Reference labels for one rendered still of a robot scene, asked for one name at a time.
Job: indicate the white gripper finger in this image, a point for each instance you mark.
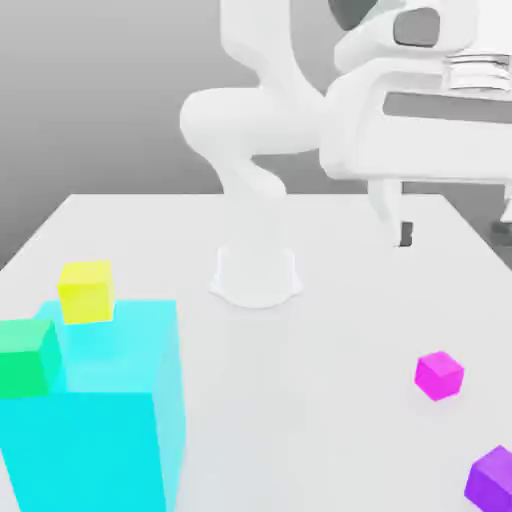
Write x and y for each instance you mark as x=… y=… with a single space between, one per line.
x=387 y=202
x=503 y=232

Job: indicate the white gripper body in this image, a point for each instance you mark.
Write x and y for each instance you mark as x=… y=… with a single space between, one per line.
x=420 y=148

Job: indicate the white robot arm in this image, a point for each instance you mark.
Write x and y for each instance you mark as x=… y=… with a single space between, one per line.
x=256 y=120

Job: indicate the small magenta cube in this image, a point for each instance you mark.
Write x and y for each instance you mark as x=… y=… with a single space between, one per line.
x=438 y=376

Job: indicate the small purple cube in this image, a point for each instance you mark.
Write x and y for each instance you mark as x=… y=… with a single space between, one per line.
x=494 y=482

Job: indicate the small yellow cube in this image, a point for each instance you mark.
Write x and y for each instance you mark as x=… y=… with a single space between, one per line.
x=86 y=292

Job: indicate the small green cube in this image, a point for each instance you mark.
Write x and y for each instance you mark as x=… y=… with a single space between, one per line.
x=24 y=360

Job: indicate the large cyan box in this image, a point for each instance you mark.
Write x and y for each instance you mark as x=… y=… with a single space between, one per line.
x=88 y=448

